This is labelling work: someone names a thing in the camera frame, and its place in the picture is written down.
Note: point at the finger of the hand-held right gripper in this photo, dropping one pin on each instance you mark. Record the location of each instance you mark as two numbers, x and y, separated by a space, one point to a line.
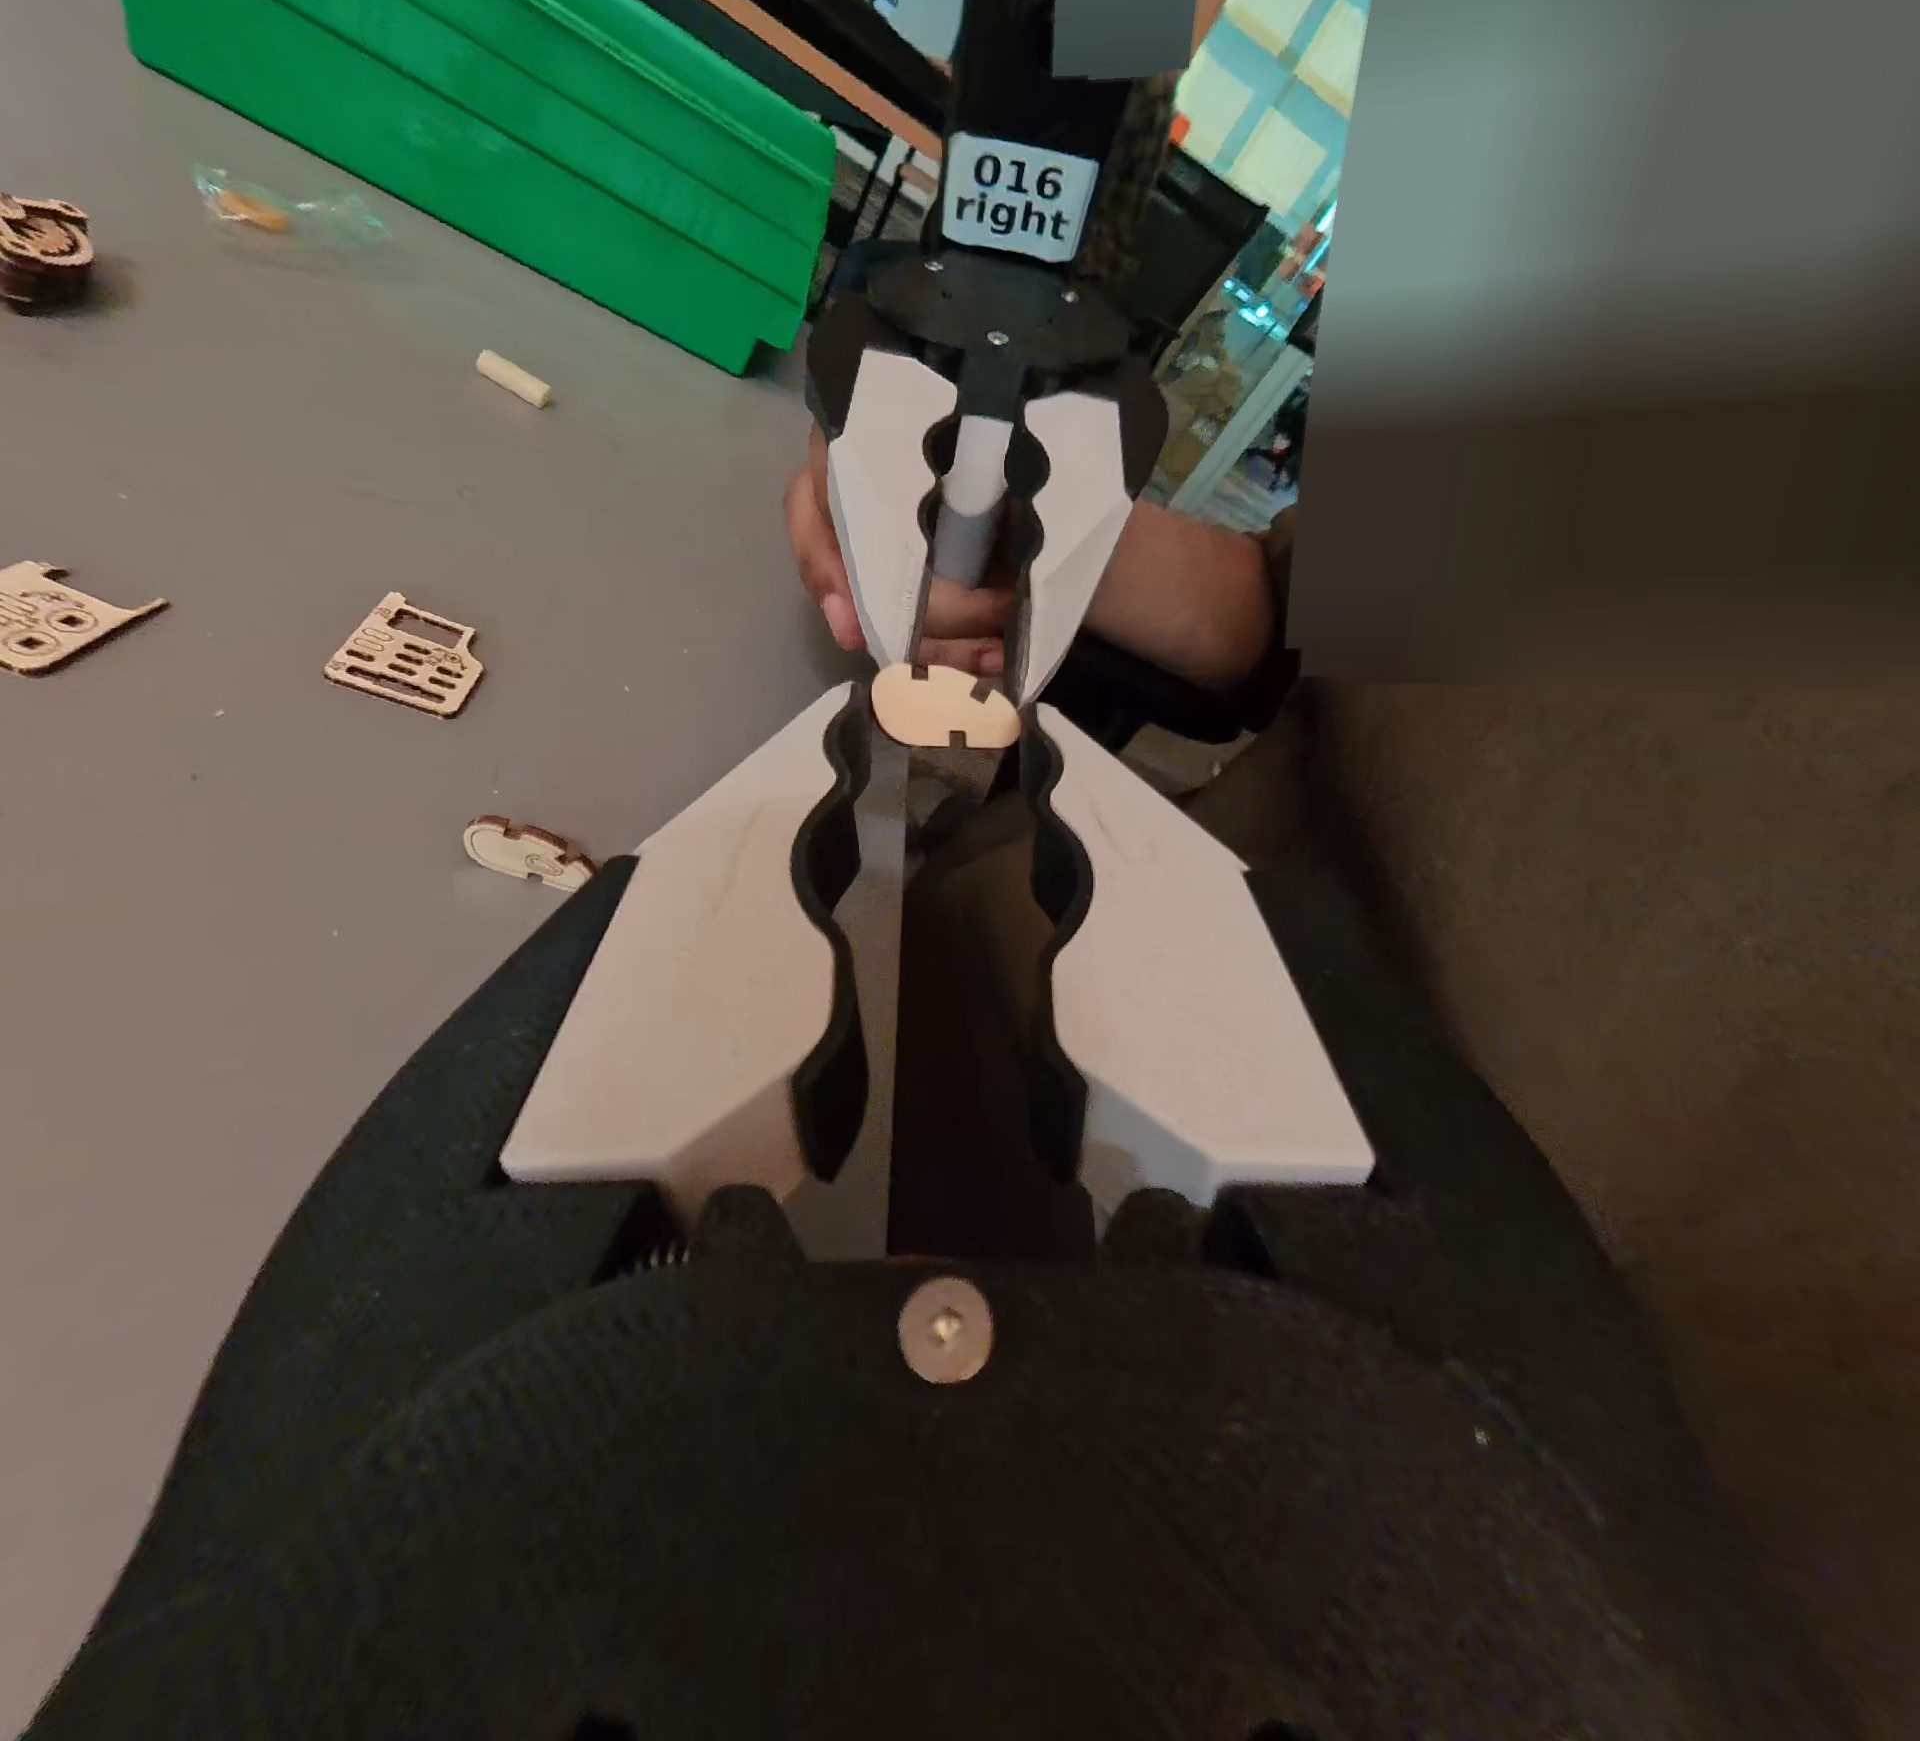
1082 498
879 498

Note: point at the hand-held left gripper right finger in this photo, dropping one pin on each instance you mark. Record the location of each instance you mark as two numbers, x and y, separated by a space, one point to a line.
1185 991

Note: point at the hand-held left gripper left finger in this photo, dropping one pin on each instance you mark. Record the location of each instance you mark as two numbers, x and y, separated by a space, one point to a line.
675 991

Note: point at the oval wooden piece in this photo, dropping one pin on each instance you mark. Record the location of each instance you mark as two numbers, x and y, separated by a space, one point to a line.
936 710

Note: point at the person's right forearm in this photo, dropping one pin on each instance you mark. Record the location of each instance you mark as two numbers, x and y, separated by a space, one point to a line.
1185 600

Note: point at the person's right hand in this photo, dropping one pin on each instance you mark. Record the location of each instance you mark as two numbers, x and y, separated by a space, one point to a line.
815 541

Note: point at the rounded notched wooden piece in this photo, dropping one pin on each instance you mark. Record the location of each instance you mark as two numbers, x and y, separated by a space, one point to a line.
525 854

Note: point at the white wax cylinder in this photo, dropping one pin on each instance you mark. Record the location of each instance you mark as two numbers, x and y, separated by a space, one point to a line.
515 379

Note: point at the wooden piece with slot cutouts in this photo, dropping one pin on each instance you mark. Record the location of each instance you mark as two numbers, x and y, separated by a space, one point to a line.
406 653

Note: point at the green plastic bin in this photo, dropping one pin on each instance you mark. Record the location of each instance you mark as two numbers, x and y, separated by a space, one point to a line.
451 91

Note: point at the clear plastic bag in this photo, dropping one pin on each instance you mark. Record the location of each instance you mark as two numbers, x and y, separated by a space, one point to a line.
322 214

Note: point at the small tan piece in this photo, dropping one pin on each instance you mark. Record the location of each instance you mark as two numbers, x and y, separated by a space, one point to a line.
255 216

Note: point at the wooden piece with round cutouts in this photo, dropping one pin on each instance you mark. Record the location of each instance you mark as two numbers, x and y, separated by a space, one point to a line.
52 617

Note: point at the small wooden model part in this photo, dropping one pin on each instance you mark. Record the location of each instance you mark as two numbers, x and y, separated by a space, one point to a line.
43 256

